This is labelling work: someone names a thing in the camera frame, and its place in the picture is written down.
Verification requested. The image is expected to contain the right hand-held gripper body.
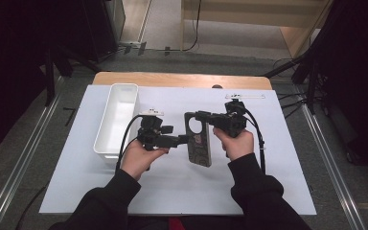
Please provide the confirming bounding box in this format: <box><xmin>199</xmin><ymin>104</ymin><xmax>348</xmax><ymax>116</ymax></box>
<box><xmin>208</xmin><ymin>93</ymin><xmax>266</xmax><ymax>139</ymax></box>

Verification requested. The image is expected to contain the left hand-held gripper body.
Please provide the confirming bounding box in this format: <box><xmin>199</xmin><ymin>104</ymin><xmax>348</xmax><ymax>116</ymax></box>
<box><xmin>136</xmin><ymin>108</ymin><xmax>180</xmax><ymax>151</ymax></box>

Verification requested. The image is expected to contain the dark patterned phone case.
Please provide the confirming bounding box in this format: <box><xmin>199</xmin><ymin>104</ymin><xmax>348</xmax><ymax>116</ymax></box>
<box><xmin>183</xmin><ymin>110</ymin><xmax>213</xmax><ymax>168</ymax></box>

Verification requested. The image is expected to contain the white plastic bin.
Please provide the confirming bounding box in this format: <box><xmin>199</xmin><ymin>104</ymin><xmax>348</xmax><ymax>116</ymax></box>
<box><xmin>93</xmin><ymin>82</ymin><xmax>141</xmax><ymax>166</ymax></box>

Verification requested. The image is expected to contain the person's right hand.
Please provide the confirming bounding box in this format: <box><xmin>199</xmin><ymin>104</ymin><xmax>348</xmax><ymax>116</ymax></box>
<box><xmin>213</xmin><ymin>126</ymin><xmax>256</xmax><ymax>162</ymax></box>

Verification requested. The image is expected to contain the person's left hand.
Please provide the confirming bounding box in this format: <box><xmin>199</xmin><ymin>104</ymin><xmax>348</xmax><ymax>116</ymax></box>
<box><xmin>120</xmin><ymin>139</ymin><xmax>171</xmax><ymax>181</ymax></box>

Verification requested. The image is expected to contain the white table board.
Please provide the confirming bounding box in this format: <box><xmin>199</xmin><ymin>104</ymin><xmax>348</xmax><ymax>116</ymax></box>
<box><xmin>38</xmin><ymin>84</ymin><xmax>318</xmax><ymax>216</ymax></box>

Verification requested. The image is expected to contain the black hex key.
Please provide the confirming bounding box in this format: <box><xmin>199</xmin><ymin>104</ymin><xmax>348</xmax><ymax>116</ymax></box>
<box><xmin>62</xmin><ymin>106</ymin><xmax>77</xmax><ymax>127</ymax></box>

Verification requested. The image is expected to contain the person's red garment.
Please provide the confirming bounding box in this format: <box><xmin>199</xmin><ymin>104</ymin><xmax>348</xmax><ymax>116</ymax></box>
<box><xmin>167</xmin><ymin>217</ymin><xmax>186</xmax><ymax>230</ymax></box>

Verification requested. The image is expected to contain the person's dark clothing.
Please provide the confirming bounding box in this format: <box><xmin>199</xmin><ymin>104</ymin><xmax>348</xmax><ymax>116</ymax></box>
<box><xmin>126</xmin><ymin>215</ymin><xmax>238</xmax><ymax>230</ymax></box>

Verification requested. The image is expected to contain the black metal stand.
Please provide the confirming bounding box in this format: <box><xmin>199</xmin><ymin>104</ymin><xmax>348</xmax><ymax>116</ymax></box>
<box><xmin>42</xmin><ymin>44</ymin><xmax>102</xmax><ymax>108</ymax></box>
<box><xmin>263</xmin><ymin>54</ymin><xmax>320</xmax><ymax>114</ymax></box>

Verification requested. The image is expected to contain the light wooden shelf unit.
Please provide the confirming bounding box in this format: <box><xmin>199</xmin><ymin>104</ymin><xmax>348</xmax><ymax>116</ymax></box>
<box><xmin>180</xmin><ymin>0</ymin><xmax>334</xmax><ymax>58</ymax></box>

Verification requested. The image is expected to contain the black cabinet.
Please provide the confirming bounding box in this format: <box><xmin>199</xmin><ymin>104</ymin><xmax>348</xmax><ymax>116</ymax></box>
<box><xmin>82</xmin><ymin>0</ymin><xmax>126</xmax><ymax>63</ymax></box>

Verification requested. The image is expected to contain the black curtain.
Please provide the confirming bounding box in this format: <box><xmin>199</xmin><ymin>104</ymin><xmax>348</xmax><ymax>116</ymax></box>
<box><xmin>0</xmin><ymin>0</ymin><xmax>87</xmax><ymax>157</ymax></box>
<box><xmin>312</xmin><ymin>0</ymin><xmax>368</xmax><ymax>176</ymax></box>

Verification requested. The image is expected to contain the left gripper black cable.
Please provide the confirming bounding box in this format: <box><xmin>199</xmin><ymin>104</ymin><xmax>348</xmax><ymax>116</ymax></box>
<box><xmin>114</xmin><ymin>114</ymin><xmax>145</xmax><ymax>175</ymax></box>

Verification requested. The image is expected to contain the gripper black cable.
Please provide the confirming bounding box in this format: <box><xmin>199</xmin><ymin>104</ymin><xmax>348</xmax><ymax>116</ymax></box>
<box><xmin>114</xmin><ymin>114</ymin><xmax>145</xmax><ymax>175</ymax></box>
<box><xmin>241</xmin><ymin>106</ymin><xmax>267</xmax><ymax>176</ymax></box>

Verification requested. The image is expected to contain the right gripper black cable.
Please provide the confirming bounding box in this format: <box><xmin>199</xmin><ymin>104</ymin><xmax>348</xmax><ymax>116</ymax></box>
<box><xmin>241</xmin><ymin>106</ymin><xmax>267</xmax><ymax>176</ymax></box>

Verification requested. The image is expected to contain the bundle of black floor cables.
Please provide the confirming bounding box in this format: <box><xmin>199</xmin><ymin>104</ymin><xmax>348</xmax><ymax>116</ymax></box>
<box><xmin>276</xmin><ymin>90</ymin><xmax>308</xmax><ymax>119</ymax></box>

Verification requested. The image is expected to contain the black hanging cable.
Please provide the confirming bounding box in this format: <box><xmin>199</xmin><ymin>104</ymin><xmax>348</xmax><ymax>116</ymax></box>
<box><xmin>182</xmin><ymin>0</ymin><xmax>203</xmax><ymax>52</ymax></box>

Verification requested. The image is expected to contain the metal floor rail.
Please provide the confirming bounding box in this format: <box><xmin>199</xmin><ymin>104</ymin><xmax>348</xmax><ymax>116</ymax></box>
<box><xmin>300</xmin><ymin>103</ymin><xmax>368</xmax><ymax>230</ymax></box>
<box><xmin>0</xmin><ymin>76</ymin><xmax>65</xmax><ymax>230</ymax></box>

